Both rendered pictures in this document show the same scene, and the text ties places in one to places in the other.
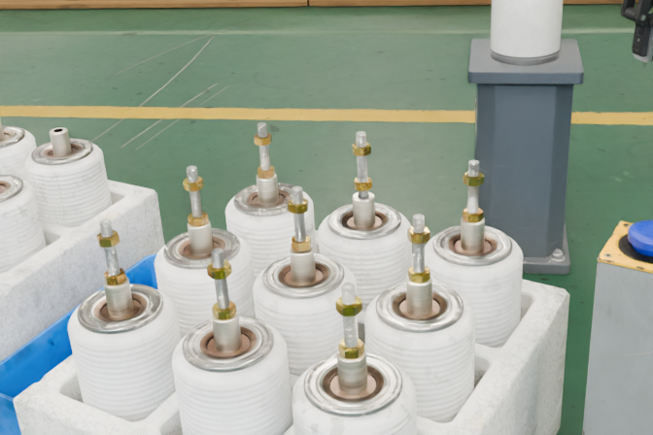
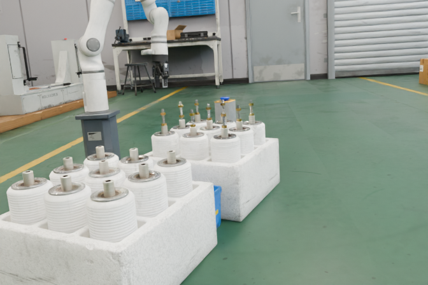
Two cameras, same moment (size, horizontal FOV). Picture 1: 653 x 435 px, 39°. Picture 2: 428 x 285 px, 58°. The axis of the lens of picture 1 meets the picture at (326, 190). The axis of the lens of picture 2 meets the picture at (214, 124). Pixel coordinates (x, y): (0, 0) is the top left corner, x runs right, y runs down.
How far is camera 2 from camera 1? 163 cm
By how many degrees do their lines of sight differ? 89
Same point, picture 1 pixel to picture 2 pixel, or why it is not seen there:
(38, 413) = (242, 164)
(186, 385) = (250, 134)
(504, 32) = (102, 103)
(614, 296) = (230, 108)
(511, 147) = (113, 137)
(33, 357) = not seen: hidden behind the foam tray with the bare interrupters
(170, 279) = (205, 138)
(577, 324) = not seen: hidden behind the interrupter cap
